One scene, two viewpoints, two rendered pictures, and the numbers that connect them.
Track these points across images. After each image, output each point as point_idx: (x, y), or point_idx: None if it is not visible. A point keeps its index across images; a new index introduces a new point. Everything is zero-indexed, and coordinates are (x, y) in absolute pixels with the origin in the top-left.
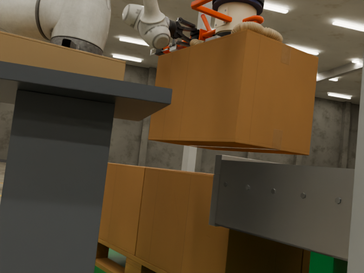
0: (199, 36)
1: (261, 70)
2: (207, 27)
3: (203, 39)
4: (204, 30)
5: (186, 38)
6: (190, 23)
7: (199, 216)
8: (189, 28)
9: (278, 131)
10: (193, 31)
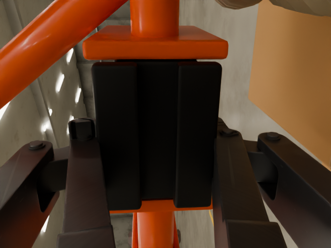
0: (175, 44)
1: None
2: (65, 5)
3: (188, 33)
4: (99, 34)
5: (249, 197)
6: (1, 175)
7: None
8: (84, 176)
9: None
10: (107, 153)
